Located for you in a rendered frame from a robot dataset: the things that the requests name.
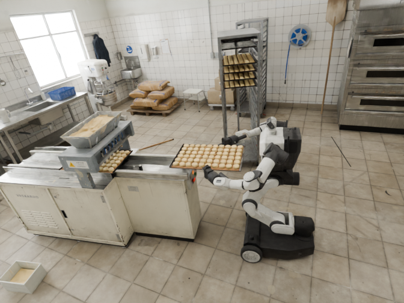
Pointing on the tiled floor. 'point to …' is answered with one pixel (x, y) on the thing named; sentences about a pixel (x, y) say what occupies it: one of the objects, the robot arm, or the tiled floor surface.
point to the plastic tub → (23, 276)
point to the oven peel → (338, 6)
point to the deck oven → (374, 70)
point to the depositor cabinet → (68, 206)
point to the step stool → (195, 96)
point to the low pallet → (155, 110)
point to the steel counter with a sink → (33, 110)
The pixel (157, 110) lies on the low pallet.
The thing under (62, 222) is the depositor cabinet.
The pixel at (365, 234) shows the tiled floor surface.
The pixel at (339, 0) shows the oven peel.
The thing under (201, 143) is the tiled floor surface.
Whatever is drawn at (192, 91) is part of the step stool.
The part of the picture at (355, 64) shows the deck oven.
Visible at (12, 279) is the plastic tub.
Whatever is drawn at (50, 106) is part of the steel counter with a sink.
